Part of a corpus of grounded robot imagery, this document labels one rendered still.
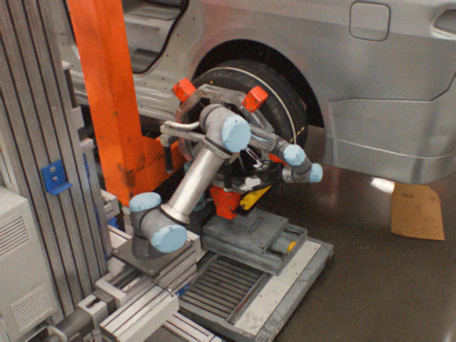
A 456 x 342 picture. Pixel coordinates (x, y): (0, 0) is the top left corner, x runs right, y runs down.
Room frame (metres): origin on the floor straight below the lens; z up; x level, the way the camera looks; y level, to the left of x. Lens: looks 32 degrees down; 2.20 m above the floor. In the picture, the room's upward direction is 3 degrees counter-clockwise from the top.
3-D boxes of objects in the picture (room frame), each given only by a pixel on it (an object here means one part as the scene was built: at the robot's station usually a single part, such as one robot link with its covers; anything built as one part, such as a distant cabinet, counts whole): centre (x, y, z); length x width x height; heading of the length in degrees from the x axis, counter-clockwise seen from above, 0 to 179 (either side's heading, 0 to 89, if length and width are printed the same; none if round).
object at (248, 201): (2.45, -0.11, 0.51); 0.29 x 0.06 x 0.06; 147
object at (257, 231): (2.58, -0.05, 0.32); 0.40 x 0.30 x 0.28; 57
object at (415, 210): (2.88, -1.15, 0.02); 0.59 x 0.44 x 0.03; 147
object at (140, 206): (1.67, 0.33, 0.98); 0.13 x 0.12 x 0.14; 32
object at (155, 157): (2.76, 0.37, 0.69); 0.52 x 0.17 x 0.35; 147
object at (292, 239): (2.55, -0.10, 0.13); 0.50 x 0.36 x 0.10; 57
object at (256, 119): (2.44, 0.04, 0.85); 0.54 x 0.07 x 0.54; 57
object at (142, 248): (1.68, 0.33, 0.87); 0.15 x 0.15 x 0.10
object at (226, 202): (2.47, 0.02, 0.48); 0.16 x 0.12 x 0.17; 147
